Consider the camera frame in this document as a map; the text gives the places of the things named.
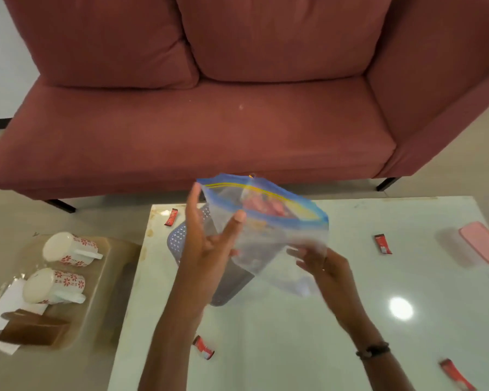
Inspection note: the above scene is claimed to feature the person's right hand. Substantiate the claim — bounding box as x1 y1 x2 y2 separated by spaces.
286 247 366 323

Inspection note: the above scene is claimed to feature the person's left hand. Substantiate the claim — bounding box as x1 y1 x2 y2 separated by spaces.
174 182 247 311

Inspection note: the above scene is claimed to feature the clear zip bag blue seal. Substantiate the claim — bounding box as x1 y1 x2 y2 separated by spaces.
196 173 330 298

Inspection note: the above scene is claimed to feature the person's left forearm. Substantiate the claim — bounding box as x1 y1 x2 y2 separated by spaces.
138 294 209 391

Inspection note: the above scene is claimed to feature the person's right forearm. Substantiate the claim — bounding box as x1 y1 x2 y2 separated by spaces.
337 308 416 391

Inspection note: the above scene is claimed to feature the bunch of red sachets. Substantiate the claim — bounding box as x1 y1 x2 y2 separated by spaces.
242 191 289 219

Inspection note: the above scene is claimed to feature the grey perforated plastic basket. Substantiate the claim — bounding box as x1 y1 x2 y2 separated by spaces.
167 203 256 307

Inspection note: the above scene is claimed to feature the red fabric sofa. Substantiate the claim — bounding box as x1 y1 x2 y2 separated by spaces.
0 0 489 201

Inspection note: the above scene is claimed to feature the beige plastic tray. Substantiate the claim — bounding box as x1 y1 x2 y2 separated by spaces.
0 235 142 351

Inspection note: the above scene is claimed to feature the clear plastic container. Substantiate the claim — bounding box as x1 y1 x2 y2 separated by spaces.
434 226 489 286

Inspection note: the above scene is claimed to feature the white cup red flower print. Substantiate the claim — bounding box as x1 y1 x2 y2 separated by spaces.
22 268 86 305
42 232 104 268

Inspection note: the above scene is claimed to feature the pink container lid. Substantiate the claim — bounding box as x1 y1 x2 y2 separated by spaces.
458 221 489 265

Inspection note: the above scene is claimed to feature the red sofa back cushion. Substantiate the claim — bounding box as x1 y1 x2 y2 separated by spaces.
174 0 394 84
2 0 200 90

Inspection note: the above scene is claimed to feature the brown cardboard box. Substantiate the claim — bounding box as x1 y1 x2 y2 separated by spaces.
0 309 71 347

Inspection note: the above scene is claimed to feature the white paper sheet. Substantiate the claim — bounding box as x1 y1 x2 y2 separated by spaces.
0 278 49 356

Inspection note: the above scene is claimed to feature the dark beaded bracelet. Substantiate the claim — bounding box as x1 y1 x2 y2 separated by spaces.
355 342 391 360

